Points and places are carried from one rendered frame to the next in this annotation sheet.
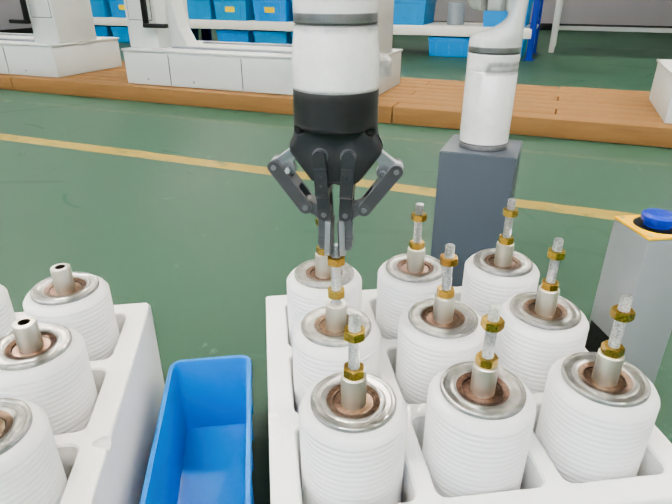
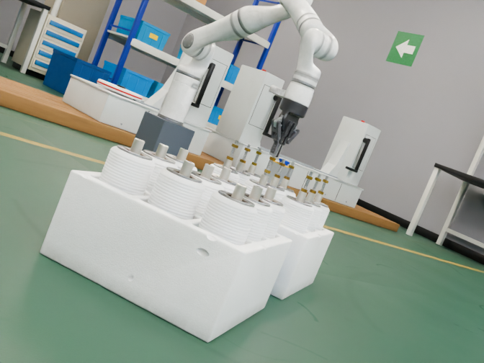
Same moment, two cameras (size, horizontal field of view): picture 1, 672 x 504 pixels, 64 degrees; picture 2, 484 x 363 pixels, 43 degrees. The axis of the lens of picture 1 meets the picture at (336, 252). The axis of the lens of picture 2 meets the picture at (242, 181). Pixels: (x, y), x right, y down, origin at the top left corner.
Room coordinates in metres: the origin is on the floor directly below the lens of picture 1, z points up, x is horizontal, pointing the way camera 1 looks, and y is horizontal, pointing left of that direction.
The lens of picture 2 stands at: (-0.21, 1.60, 0.39)
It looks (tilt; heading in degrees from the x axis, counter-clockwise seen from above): 5 degrees down; 295
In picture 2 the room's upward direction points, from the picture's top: 22 degrees clockwise
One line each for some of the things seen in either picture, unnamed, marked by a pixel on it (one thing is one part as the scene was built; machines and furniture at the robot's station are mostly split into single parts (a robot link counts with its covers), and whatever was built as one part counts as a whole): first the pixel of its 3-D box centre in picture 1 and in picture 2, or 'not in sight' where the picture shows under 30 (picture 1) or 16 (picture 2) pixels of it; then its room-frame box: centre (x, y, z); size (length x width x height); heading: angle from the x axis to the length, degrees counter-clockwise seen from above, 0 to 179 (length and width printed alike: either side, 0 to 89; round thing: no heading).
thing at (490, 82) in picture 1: (488, 100); (178, 99); (1.04, -0.29, 0.39); 0.09 x 0.09 x 0.17; 68
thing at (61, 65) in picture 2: not in sight; (75, 78); (4.18, -3.20, 0.18); 0.50 x 0.41 x 0.37; 163
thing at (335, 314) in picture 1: (336, 315); (263, 180); (0.49, 0.00, 0.26); 0.02 x 0.02 x 0.03
